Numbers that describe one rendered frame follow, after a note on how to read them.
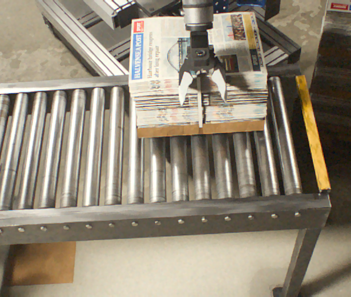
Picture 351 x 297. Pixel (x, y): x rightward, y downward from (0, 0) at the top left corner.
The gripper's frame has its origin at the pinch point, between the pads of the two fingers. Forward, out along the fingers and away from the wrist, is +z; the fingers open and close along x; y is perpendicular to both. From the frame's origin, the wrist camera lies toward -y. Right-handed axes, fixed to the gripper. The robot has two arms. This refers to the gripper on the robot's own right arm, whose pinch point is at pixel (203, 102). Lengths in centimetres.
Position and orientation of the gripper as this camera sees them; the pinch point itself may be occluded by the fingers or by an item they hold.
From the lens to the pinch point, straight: 138.7
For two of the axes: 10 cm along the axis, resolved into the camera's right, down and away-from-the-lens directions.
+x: -10.0, 0.6, 0.5
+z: 0.7, 9.3, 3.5
